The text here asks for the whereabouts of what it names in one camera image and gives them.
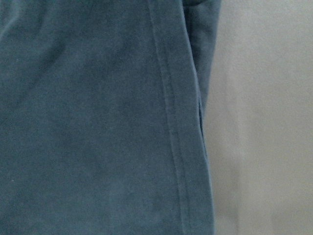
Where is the black printed t-shirt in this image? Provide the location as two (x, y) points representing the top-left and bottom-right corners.
(0, 0), (221, 235)

